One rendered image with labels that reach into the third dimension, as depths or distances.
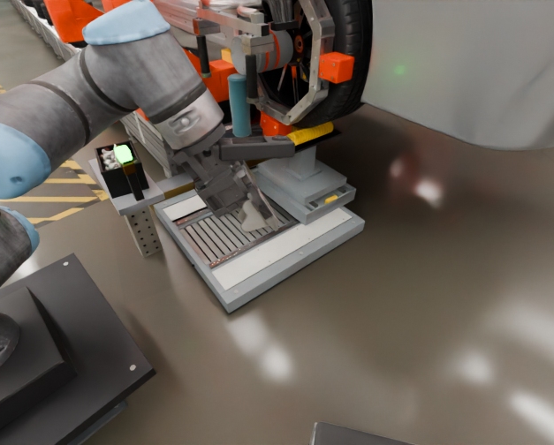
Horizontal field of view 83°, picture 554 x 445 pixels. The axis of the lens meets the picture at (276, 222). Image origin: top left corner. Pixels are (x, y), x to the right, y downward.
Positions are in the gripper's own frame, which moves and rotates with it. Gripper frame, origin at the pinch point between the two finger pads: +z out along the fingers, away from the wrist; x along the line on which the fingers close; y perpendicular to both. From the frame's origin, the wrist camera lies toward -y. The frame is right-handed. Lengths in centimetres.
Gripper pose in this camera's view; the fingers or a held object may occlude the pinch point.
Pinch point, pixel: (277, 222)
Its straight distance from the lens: 56.5
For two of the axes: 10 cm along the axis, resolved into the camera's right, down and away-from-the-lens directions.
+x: 2.2, 5.1, -8.3
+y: -8.6, 5.1, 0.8
